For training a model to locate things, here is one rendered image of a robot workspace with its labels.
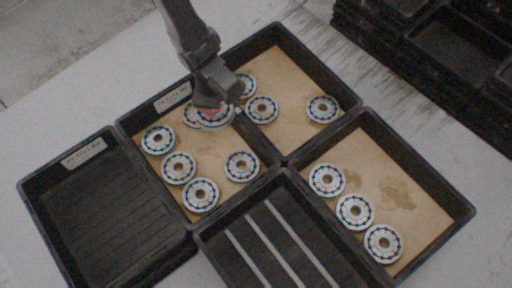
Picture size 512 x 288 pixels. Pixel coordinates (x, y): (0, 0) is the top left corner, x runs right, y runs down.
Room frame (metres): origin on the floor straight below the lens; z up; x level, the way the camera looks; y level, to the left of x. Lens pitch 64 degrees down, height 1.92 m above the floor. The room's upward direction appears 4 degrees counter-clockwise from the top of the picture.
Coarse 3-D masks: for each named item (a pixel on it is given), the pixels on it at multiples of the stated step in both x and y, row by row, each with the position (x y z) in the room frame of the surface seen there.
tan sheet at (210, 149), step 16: (176, 112) 0.66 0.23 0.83; (176, 128) 0.60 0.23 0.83; (192, 144) 0.54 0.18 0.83; (208, 144) 0.54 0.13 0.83; (224, 144) 0.54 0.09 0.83; (240, 144) 0.53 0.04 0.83; (160, 160) 0.50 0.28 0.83; (208, 160) 0.49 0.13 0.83; (224, 160) 0.48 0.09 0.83; (208, 176) 0.44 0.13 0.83; (224, 176) 0.43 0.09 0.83; (176, 192) 0.40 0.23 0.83; (224, 192) 0.39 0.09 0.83
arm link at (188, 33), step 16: (160, 0) 0.49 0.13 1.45; (176, 0) 0.50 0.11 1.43; (176, 16) 0.50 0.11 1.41; (192, 16) 0.51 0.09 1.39; (176, 32) 0.50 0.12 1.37; (192, 32) 0.50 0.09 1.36; (208, 32) 0.52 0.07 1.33; (176, 48) 0.52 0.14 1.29; (192, 48) 0.50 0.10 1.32; (208, 48) 0.51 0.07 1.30; (192, 64) 0.49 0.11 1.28
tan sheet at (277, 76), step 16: (272, 48) 0.88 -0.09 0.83; (256, 64) 0.82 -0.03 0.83; (272, 64) 0.81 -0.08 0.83; (288, 64) 0.81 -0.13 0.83; (256, 80) 0.76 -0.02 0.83; (272, 80) 0.75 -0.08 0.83; (288, 80) 0.75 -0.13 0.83; (304, 80) 0.74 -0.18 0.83; (272, 96) 0.69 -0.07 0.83; (288, 96) 0.69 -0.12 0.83; (304, 96) 0.68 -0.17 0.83; (288, 112) 0.63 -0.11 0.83; (272, 128) 0.58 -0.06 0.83; (288, 128) 0.57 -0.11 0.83; (304, 128) 0.57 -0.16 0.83; (320, 128) 0.57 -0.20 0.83; (288, 144) 0.52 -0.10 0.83
